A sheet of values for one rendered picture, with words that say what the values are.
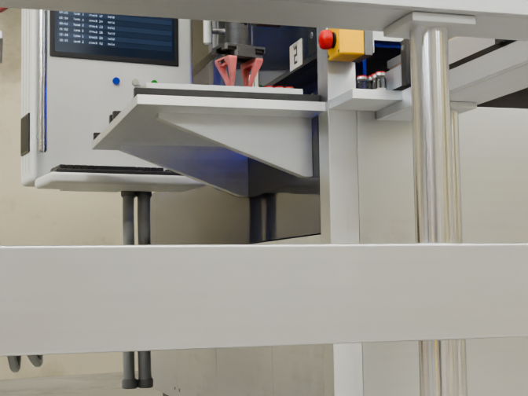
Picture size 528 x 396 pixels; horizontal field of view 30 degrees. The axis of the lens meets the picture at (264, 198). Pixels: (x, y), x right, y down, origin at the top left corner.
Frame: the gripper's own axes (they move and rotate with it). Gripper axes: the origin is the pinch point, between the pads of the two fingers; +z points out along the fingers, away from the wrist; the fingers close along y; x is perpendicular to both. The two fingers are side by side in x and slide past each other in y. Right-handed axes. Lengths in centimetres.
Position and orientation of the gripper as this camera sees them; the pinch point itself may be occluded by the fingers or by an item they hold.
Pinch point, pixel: (239, 89)
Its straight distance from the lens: 217.0
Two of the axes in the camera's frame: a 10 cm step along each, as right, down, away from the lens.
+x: -5.2, 0.9, 8.5
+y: 8.5, 0.3, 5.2
